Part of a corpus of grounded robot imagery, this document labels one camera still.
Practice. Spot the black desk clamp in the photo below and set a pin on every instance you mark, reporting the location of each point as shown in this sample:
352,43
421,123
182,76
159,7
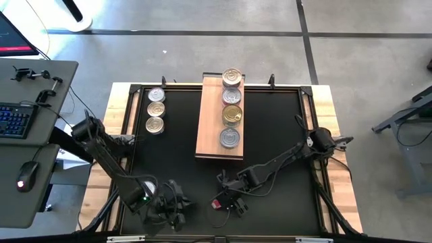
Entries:
42,96
21,72

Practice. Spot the black monitor red stripe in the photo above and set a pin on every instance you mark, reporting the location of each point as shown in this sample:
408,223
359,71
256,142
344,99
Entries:
13,33

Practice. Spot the white rounded device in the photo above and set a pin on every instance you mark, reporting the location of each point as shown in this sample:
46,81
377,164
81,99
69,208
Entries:
37,15

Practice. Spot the silver metal bracket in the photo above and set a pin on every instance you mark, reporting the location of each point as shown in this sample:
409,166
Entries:
314,240
125,239

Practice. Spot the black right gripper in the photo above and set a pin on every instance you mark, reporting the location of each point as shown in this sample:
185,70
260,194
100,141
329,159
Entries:
233,190

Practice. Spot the black table mat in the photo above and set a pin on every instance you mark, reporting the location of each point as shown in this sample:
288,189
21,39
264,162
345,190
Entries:
287,209

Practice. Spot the black computer mouse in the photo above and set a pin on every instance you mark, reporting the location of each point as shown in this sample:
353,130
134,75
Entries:
27,175

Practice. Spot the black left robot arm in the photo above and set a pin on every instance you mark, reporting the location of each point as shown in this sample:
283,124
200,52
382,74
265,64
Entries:
111,165

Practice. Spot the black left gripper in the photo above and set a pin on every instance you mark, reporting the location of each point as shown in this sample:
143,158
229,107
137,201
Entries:
175,199

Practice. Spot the black floor object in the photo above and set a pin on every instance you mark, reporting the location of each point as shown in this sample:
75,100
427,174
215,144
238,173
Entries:
430,65

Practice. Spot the grey desk panel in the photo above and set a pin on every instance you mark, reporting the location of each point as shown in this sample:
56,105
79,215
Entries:
20,212
10,91

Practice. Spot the black desk leg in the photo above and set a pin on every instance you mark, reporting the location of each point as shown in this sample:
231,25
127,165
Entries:
65,144

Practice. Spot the backlit black keyboard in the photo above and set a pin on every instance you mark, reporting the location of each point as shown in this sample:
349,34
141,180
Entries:
17,121

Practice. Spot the white box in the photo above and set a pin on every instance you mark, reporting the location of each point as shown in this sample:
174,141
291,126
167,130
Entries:
72,164

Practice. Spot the wooden board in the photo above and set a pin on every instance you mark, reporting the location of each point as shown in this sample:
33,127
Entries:
212,135

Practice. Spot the black metal table frame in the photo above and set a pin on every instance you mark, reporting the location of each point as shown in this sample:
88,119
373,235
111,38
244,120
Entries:
182,87

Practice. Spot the grey metal stand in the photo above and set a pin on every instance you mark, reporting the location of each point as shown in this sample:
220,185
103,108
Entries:
413,162

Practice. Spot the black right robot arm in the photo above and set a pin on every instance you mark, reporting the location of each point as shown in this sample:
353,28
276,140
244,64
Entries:
280,160

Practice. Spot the small black bracket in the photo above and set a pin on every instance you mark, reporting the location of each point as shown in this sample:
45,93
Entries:
164,82
271,81

